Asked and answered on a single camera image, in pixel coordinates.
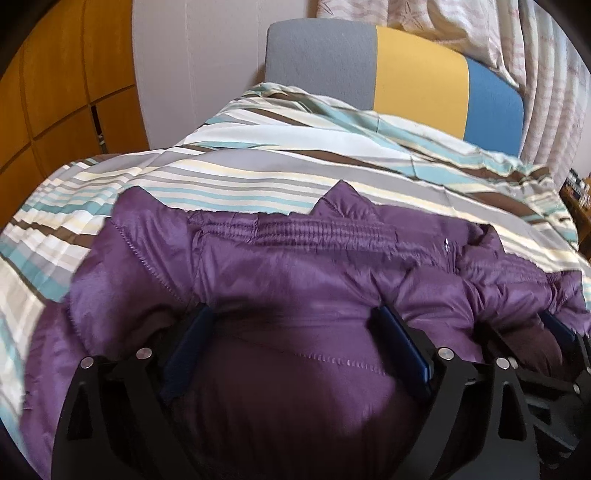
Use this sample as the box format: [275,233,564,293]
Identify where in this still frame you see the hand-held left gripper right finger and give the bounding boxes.
[370,305,542,480]

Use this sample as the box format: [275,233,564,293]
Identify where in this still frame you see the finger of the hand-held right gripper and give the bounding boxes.
[538,310,591,370]

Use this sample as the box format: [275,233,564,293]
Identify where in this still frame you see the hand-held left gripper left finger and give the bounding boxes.
[53,302,219,480]

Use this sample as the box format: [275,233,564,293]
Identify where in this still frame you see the white ship print curtain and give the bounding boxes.
[316,0,591,178]

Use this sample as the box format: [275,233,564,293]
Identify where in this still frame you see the wooden wardrobe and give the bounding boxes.
[0,0,151,183]

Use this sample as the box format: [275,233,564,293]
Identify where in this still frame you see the grey yellow blue headboard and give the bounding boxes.
[265,21,527,160]

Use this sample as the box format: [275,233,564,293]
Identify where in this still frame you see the striped bed blanket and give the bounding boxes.
[0,82,581,418]

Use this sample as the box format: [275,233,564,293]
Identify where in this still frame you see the purple quilted jacket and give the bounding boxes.
[18,180,591,480]

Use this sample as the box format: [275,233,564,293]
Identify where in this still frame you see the wooden desk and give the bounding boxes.
[558,168,591,259]

